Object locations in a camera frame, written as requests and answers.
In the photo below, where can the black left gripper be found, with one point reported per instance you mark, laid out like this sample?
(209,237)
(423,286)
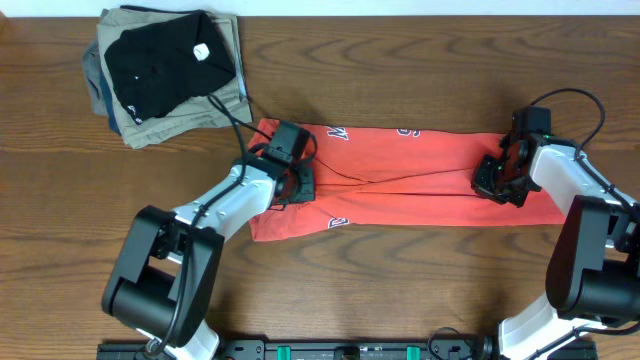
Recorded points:
(308,191)

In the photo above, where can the black folded shirt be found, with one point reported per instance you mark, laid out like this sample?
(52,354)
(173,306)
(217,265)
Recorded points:
(159,66)

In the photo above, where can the red printed t-shirt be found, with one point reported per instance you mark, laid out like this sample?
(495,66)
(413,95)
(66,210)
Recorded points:
(378,176)

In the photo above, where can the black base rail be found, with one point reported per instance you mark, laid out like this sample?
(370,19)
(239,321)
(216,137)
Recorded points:
(440,349)

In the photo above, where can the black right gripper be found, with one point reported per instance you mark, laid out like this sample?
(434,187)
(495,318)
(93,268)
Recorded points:
(481,184)

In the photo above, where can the khaki folded garment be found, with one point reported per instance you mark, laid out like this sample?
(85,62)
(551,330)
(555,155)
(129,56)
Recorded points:
(196,112)

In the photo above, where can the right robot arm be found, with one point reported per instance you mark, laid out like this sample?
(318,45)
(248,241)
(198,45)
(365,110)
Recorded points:
(592,280)

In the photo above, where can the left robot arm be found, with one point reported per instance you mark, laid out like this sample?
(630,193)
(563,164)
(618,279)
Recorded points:
(163,278)

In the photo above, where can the grey folded garment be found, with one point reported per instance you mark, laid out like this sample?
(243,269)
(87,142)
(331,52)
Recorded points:
(91,67)

